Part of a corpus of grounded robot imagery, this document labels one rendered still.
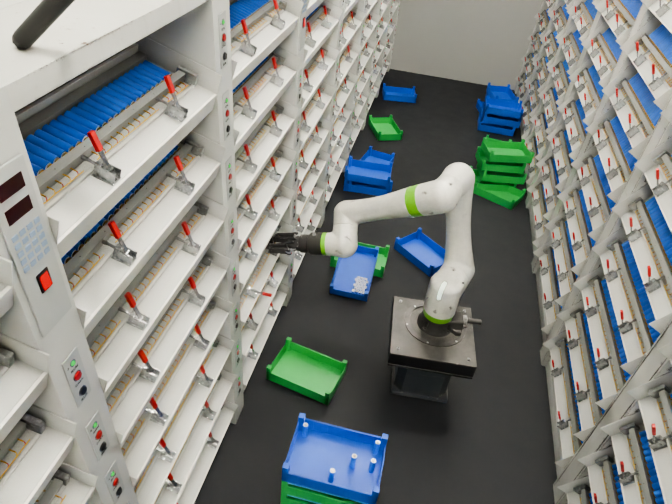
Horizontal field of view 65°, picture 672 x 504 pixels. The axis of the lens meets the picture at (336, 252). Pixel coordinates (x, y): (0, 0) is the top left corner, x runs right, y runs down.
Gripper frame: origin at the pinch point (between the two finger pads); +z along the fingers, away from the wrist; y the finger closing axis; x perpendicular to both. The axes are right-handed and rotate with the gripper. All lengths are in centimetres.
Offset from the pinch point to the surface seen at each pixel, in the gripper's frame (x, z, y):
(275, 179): -28.7, -10.9, -2.2
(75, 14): -109, -20, 83
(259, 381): 55, 4, 29
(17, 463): -50, -11, 129
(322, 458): 31, -39, 75
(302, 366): 58, -11, 16
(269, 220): -11.1, -5.2, -0.2
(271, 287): 25.8, 2.2, -0.9
